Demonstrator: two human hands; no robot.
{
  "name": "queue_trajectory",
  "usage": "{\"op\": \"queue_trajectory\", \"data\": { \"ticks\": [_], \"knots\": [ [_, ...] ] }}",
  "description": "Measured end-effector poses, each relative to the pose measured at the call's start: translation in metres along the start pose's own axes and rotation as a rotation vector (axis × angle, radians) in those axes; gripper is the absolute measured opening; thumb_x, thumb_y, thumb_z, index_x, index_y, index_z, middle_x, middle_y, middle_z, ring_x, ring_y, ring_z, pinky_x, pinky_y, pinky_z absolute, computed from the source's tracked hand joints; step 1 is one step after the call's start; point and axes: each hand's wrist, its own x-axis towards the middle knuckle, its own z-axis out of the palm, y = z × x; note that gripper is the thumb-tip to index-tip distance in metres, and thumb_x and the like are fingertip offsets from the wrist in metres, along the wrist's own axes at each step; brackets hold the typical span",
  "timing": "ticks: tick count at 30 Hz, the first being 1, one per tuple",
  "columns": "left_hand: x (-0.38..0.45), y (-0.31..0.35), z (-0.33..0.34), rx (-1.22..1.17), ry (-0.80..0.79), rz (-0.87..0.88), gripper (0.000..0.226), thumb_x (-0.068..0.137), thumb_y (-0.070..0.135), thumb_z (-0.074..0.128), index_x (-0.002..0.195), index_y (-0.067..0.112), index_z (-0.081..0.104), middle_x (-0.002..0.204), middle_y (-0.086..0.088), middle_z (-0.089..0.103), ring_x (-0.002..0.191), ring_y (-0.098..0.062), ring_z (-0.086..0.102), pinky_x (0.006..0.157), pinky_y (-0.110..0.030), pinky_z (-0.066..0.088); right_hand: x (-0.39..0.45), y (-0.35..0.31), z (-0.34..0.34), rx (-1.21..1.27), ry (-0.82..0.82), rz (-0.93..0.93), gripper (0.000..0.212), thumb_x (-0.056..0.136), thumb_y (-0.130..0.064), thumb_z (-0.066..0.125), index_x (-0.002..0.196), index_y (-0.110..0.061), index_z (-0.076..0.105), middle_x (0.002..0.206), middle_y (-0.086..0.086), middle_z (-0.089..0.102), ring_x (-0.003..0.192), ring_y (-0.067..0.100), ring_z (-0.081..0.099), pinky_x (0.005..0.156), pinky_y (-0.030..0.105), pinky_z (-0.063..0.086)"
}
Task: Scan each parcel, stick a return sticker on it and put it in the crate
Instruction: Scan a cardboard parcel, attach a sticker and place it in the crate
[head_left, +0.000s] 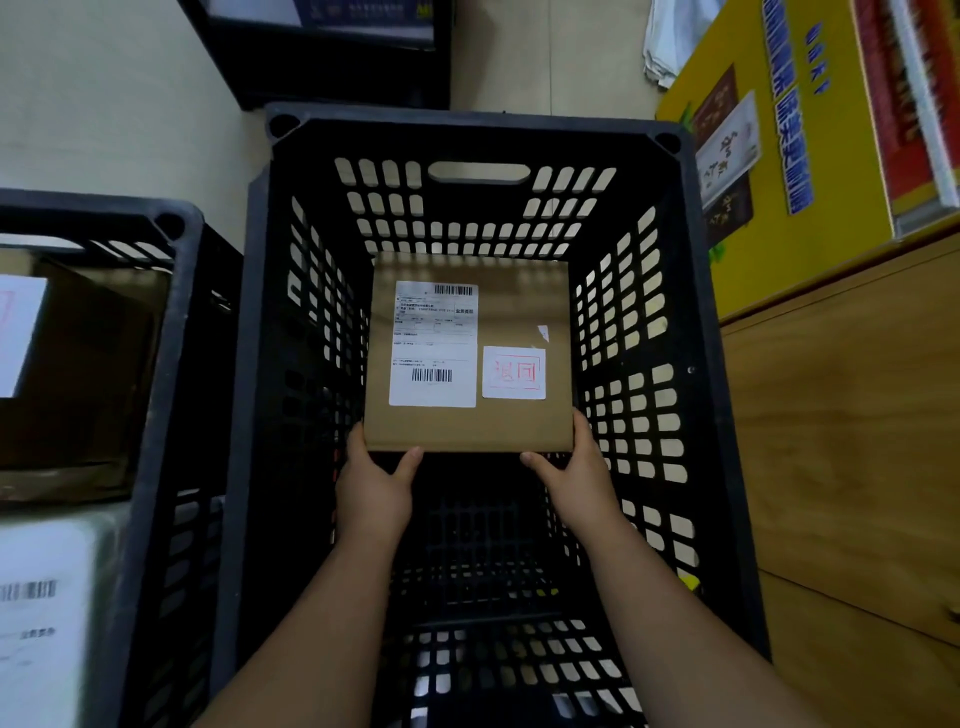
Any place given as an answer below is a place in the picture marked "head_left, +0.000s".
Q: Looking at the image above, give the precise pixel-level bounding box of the person's left hand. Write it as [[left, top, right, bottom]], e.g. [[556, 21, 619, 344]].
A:
[[335, 422, 425, 553]]

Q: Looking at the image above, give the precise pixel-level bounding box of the person's right hand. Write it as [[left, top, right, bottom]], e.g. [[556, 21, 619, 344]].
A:
[[519, 408, 628, 541]]

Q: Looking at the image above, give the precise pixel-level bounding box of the large plain cardboard box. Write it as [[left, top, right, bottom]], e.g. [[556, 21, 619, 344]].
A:
[[363, 254, 575, 454]]

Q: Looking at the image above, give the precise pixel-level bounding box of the black crate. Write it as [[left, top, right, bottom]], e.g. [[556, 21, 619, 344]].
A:
[[0, 187, 245, 728], [209, 103, 772, 728]]

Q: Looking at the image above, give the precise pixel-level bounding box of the small plain cardboard box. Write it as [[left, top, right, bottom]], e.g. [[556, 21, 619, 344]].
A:
[[0, 247, 174, 504]]

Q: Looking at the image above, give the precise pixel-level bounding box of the white foam parcel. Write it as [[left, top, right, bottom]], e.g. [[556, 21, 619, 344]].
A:
[[0, 506, 133, 728]]

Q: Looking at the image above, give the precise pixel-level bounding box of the person's right forearm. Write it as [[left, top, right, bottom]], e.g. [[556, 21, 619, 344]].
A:
[[581, 517, 826, 728]]

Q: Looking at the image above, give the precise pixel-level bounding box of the person's left forearm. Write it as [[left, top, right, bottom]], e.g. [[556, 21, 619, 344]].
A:
[[194, 528, 410, 728]]

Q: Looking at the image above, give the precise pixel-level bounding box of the yellow cardboard display stand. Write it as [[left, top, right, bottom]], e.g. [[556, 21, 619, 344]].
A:
[[656, 0, 960, 320]]

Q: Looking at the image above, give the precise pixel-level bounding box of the wooden cupboard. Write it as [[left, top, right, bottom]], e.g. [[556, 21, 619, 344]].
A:
[[719, 224, 960, 728]]

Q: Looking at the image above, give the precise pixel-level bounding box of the black glass display cabinet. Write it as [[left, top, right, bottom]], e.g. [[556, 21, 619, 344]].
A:
[[177, 0, 455, 110]]

